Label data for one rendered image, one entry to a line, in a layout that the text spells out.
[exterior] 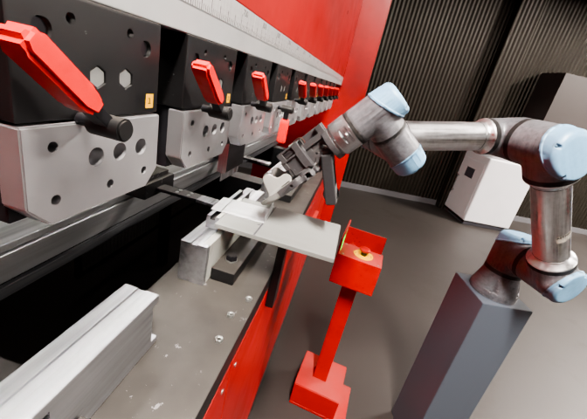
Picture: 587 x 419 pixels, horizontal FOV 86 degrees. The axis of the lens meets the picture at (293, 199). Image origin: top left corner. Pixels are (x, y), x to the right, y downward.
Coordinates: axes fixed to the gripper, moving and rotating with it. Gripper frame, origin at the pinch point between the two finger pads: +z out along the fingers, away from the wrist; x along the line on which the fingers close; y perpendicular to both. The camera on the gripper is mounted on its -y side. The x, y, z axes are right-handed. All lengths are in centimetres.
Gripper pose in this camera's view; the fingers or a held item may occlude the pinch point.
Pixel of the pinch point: (271, 199)
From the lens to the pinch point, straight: 74.8
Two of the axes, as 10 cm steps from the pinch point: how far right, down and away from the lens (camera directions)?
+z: -7.7, 5.3, 3.5
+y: -6.0, -7.9, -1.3
